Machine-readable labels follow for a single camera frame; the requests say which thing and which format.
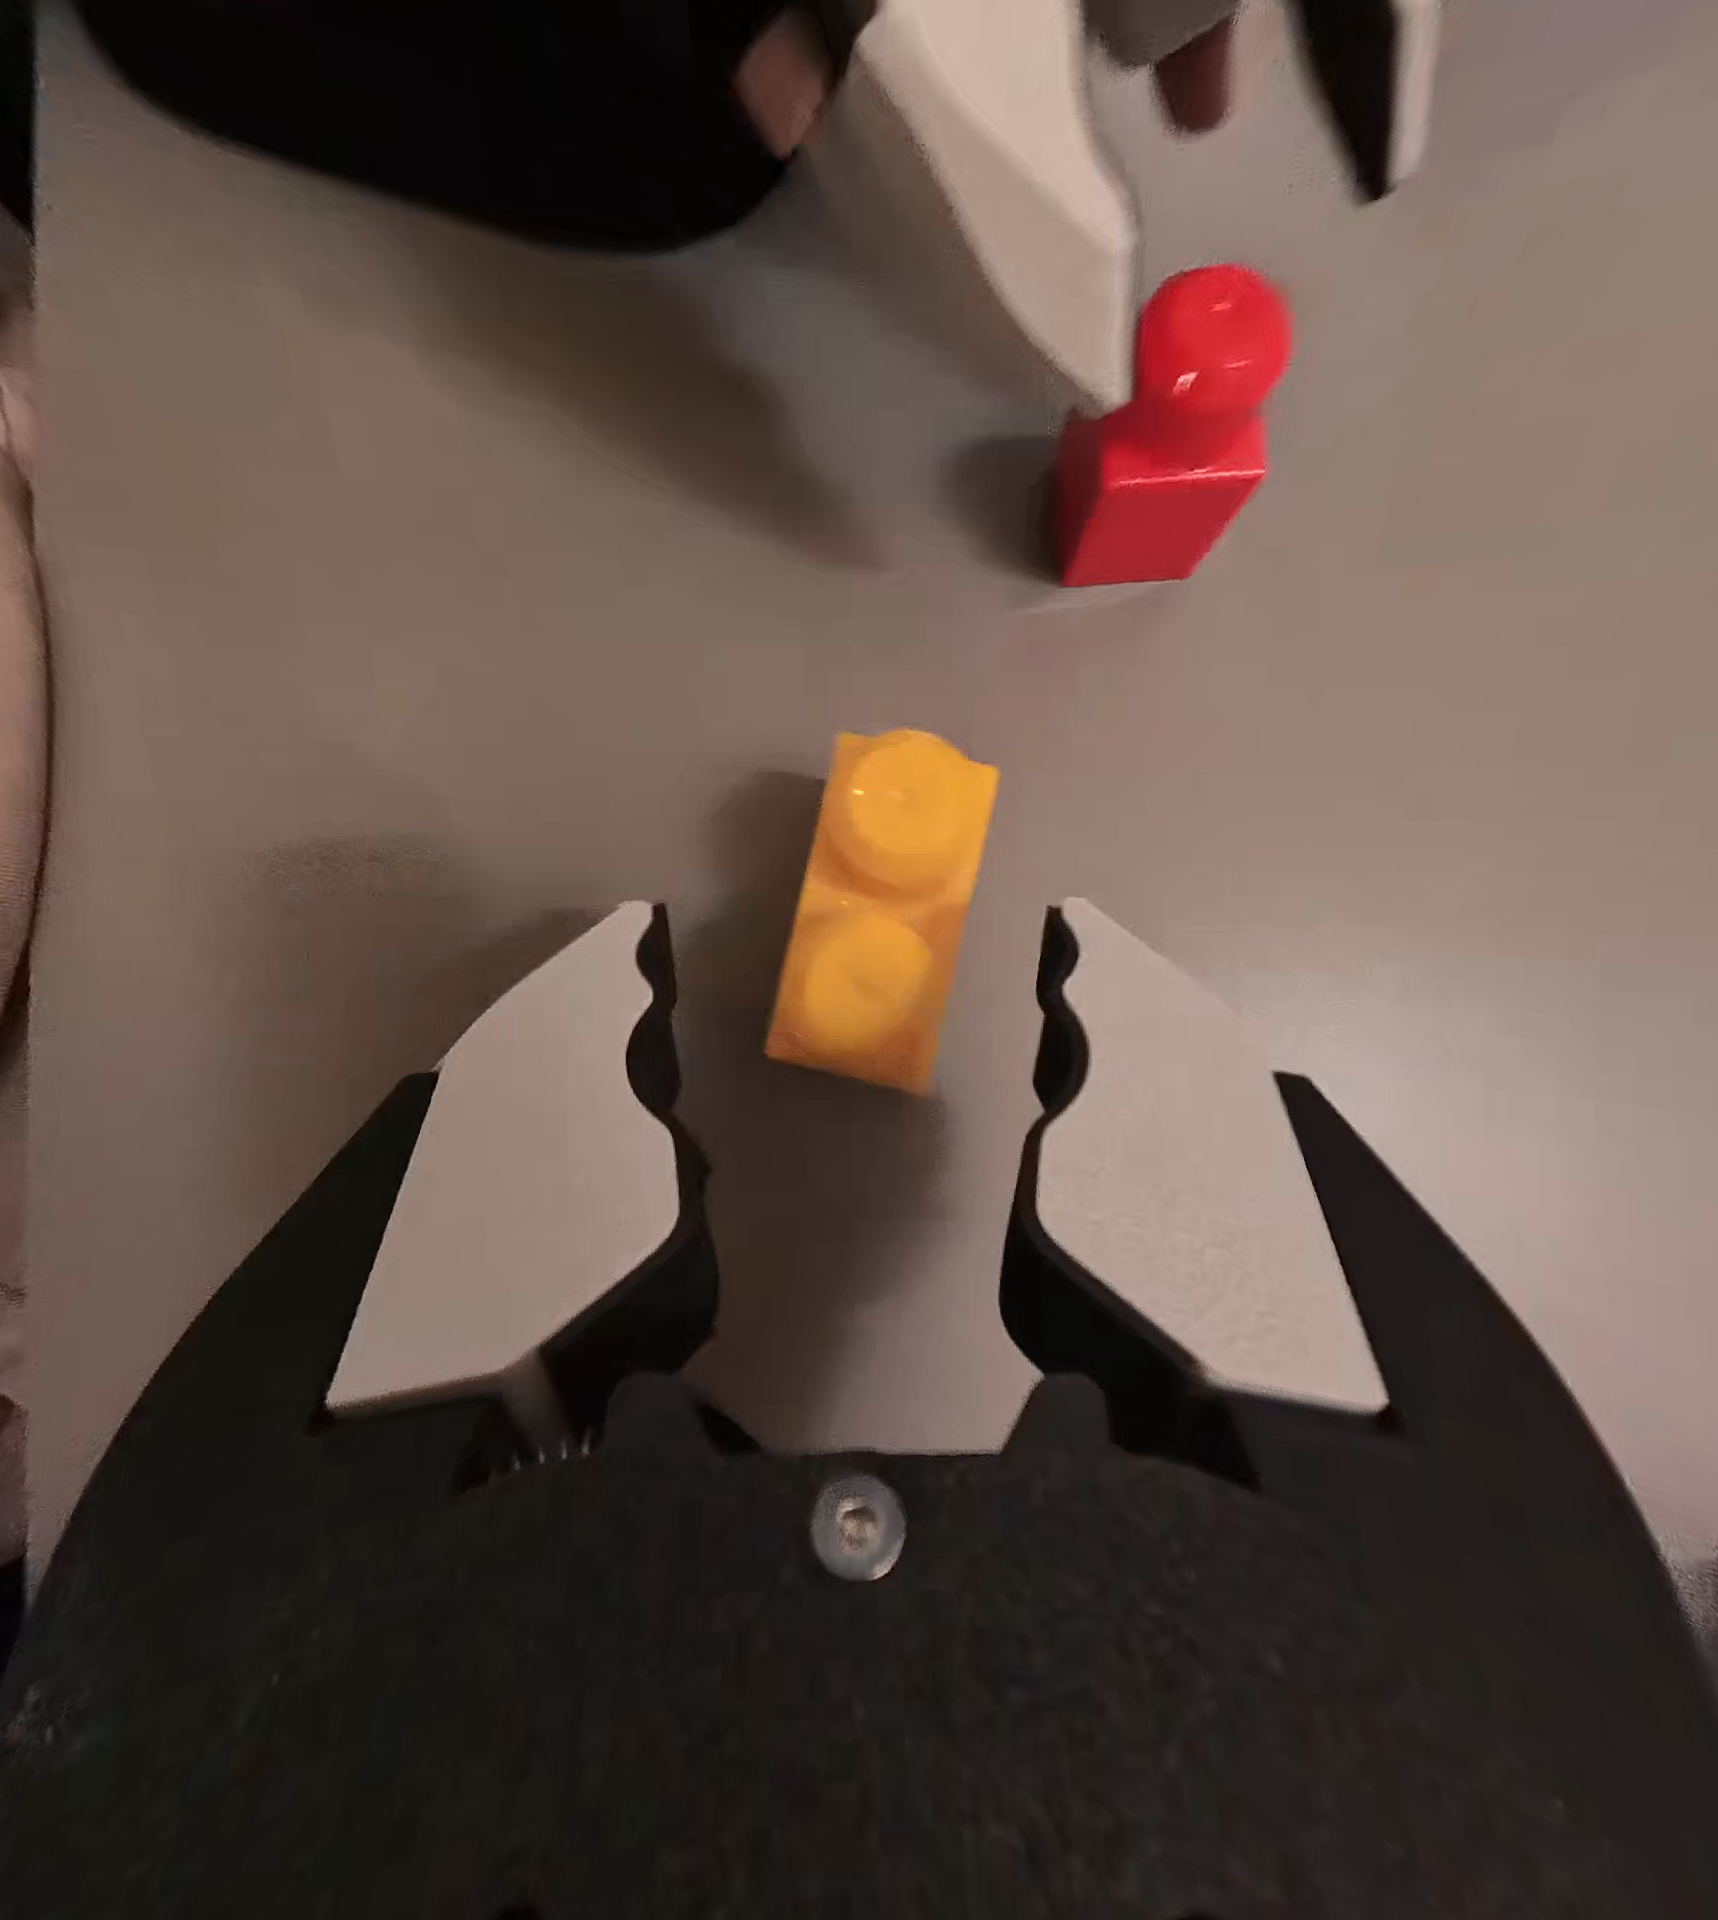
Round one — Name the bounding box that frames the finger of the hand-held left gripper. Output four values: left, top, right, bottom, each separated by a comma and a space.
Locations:
1292, 0, 1448, 207
829, 0, 1143, 410

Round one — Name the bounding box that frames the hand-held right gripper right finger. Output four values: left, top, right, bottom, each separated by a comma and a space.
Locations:
997, 899, 1392, 1419

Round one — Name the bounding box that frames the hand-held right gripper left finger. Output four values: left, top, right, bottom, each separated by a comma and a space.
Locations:
323, 901, 723, 1457

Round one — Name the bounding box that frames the red single-stud toy block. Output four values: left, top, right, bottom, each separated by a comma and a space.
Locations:
1051, 269, 1297, 589

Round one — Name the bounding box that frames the yellow two-stud toy block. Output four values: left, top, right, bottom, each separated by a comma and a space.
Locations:
763, 728, 1003, 1098

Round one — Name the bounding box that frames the person's left hand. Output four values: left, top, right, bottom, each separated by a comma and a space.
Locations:
731, 0, 1240, 160

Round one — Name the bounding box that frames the black pad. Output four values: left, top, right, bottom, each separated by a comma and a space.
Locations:
80, 0, 799, 254

